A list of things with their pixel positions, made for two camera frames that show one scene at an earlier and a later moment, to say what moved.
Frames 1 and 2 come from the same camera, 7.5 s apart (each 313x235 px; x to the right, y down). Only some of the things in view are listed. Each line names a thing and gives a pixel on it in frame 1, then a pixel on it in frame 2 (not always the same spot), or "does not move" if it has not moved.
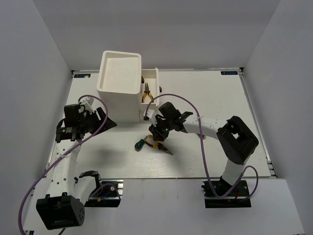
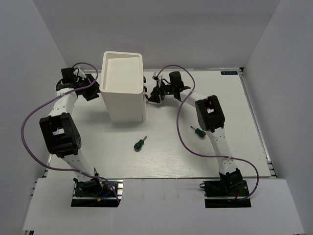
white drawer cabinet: x=120 y=85 does not move
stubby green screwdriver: x=139 y=145 does not move
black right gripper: x=158 y=135 → x=154 y=97
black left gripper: x=99 y=122 → x=93 y=93
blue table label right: x=229 y=73 does not move
